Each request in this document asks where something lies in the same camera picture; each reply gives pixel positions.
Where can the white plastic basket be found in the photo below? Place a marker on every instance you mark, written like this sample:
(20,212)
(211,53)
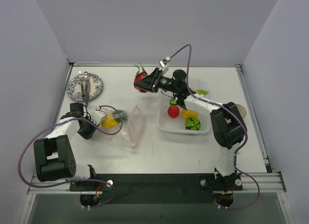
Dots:
(172,118)

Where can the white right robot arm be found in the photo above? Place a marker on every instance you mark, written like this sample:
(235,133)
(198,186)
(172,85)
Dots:
(228,127)

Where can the metal fork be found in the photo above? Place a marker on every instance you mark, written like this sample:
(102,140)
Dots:
(81,79)

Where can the metal spoon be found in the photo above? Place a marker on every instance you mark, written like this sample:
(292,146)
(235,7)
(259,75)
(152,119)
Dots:
(86,93)

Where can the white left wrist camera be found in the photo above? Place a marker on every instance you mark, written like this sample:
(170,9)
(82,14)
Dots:
(97,116)

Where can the cream mug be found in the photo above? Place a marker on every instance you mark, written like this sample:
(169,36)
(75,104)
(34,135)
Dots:
(241,110)

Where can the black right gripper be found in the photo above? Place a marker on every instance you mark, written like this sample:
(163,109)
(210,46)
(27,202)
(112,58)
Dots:
(156,78)

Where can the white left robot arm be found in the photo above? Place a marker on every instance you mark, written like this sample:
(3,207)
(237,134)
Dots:
(54,158)

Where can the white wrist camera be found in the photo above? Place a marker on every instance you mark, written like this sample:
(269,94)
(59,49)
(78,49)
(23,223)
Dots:
(97,116)
(164,64)

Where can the dark green fake avocado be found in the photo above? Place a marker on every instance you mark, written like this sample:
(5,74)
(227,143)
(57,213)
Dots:
(120,115)

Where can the green fake watermelon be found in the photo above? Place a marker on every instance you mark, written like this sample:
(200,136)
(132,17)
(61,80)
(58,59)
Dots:
(193,123)

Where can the aluminium front rail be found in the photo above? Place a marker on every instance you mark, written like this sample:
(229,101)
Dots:
(254,182)

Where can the red fake dragon fruit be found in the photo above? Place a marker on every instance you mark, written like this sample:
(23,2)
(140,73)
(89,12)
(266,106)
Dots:
(140,74)

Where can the yellow fake lemon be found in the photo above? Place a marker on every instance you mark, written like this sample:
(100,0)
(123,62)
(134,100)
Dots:
(186,114)

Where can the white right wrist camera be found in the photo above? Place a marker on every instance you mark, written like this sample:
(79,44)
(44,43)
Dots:
(164,64)

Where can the white fake cauliflower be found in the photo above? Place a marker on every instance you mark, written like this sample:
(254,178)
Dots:
(201,92)

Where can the clear zip top bag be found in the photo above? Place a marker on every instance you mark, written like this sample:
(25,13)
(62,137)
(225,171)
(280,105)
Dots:
(125,134)

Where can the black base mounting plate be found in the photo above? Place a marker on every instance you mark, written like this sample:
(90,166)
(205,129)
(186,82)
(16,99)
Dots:
(153,196)

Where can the blue patterned plate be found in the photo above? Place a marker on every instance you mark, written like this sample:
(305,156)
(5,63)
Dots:
(92,88)

